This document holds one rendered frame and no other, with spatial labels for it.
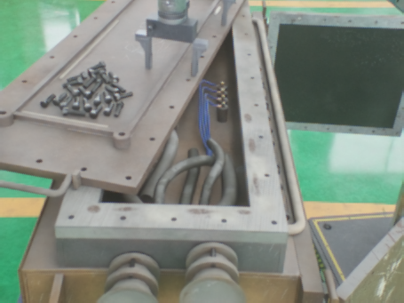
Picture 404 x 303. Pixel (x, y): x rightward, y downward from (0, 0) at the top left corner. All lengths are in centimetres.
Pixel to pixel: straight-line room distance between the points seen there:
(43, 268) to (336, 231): 173
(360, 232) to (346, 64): 76
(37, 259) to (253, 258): 44
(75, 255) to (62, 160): 21
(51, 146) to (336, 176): 250
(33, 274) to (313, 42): 164
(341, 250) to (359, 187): 97
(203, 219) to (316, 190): 234
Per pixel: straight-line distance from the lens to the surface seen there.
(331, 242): 269
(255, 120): 148
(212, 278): 109
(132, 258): 118
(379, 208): 346
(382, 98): 270
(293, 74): 259
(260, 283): 125
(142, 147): 132
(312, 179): 355
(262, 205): 121
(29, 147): 136
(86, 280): 126
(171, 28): 156
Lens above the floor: 212
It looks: 33 degrees down
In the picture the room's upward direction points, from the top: 3 degrees clockwise
